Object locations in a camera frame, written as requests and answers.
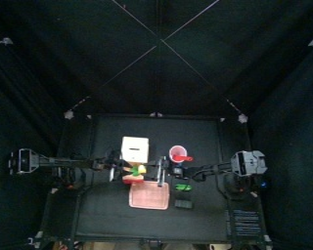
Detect yellow toy corn cob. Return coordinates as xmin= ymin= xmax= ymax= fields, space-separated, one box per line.
xmin=130 ymin=164 xmax=149 ymax=177

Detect pale wooden box with slot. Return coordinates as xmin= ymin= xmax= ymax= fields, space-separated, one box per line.
xmin=121 ymin=136 xmax=150 ymax=163

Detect pink rectangular tray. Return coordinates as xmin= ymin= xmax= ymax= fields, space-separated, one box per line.
xmin=129 ymin=180 xmax=172 ymax=211

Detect small black block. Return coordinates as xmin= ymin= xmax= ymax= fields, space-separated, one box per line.
xmin=175 ymin=198 xmax=195 ymax=210

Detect white text sticker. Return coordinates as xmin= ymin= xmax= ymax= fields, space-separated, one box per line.
xmin=232 ymin=209 xmax=263 ymax=238

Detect red cup with handle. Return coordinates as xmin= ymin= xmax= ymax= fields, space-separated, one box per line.
xmin=169 ymin=145 xmax=195 ymax=163

